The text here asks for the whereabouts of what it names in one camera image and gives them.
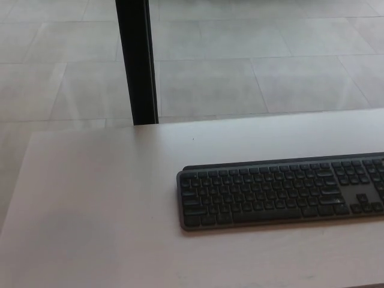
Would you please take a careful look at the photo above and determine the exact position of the black wireless keyboard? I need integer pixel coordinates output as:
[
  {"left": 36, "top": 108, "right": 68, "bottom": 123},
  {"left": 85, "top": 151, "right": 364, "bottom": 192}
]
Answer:
[{"left": 176, "top": 152, "right": 384, "bottom": 232}]

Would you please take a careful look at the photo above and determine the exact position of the black vertical metal post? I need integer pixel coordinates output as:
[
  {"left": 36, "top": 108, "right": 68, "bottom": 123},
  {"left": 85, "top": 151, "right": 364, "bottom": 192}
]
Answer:
[{"left": 115, "top": 0, "right": 160, "bottom": 126}]

